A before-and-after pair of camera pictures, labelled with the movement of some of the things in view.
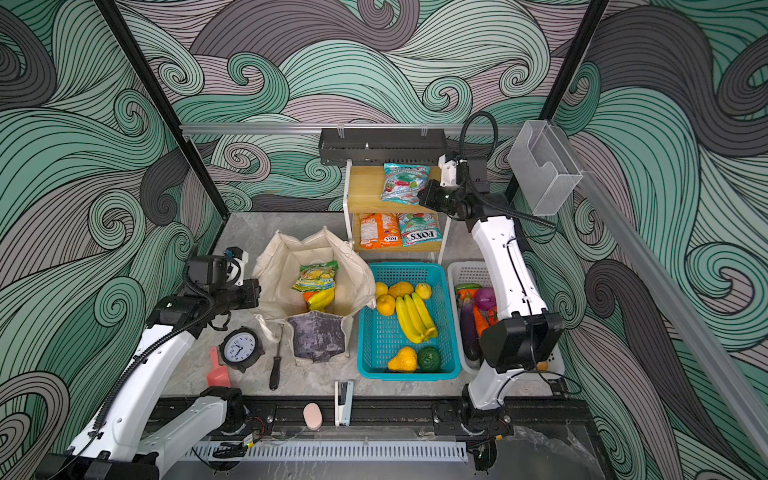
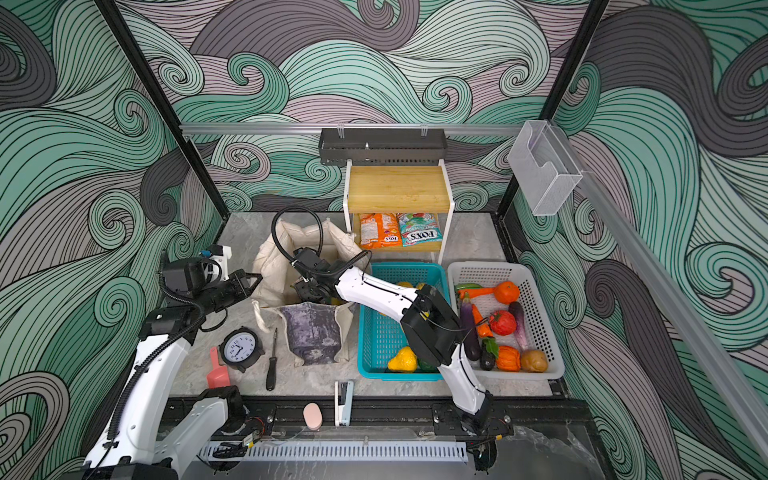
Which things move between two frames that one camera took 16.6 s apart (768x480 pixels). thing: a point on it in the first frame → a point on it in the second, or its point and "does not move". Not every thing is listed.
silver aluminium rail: [351, 129] does not move
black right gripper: [434, 200] → [302, 292]
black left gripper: [252, 287] → [237, 280]
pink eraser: [313, 417] does not move
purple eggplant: [469, 332] does not move
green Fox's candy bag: [419, 228] does not move
